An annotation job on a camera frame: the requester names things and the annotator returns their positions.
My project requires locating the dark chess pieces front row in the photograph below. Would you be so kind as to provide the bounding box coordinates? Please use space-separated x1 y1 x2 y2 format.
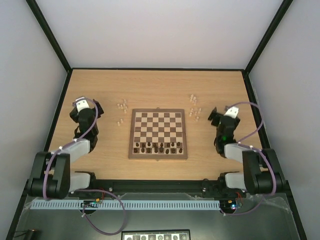
132 147 184 155

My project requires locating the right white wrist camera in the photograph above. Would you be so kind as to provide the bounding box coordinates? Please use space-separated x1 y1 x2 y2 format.
224 106 239 119

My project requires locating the right light pieces lower cluster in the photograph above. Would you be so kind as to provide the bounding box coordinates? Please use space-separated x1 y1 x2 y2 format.
188 107 202 122

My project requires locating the left light pieces cluster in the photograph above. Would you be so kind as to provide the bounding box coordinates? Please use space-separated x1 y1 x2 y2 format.
117 99 128 114

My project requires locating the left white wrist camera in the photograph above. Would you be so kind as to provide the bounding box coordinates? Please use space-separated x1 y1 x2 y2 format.
72 96 90 112

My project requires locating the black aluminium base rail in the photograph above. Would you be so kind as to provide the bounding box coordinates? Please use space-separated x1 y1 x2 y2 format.
26 178 291 198

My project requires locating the light blue cable duct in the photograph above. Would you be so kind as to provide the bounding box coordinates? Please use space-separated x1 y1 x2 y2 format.
30 199 221 211

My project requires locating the wooden chess board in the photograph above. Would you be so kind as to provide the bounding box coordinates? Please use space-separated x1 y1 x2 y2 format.
128 108 188 160

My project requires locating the controller board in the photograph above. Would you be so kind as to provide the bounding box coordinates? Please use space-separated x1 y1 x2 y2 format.
221 198 244 210
79 198 104 209

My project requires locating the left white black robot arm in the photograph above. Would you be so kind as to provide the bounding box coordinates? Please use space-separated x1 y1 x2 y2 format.
26 96 104 200

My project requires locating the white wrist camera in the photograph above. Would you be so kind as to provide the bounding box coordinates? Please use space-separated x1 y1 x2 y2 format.
72 96 90 112
224 106 239 119

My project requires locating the right light pieces upper cluster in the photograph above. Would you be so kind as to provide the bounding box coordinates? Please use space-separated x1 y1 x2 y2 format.
189 94 198 105

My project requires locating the right controller board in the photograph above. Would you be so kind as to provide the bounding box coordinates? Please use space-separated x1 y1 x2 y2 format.
221 198 244 210

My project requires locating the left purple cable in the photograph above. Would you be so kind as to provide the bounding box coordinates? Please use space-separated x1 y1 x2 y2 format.
42 98 126 236

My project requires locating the dark chess pieces row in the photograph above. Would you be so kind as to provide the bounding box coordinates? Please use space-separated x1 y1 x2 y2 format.
132 147 184 155
133 142 183 148

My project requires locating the printed reference sheet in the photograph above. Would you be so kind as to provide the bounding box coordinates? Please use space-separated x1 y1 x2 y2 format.
121 229 191 240

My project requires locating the dark chess pieces back row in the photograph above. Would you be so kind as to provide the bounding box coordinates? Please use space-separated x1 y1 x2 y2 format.
133 142 183 148

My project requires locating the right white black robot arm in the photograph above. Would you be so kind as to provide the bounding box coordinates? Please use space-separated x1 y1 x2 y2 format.
208 106 286 196

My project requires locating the left controller board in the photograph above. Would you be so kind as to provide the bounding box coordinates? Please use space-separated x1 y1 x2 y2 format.
79 198 104 209

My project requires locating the light pieces cluster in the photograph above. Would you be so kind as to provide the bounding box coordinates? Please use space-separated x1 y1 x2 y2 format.
188 107 202 122
117 99 128 114
189 94 198 105

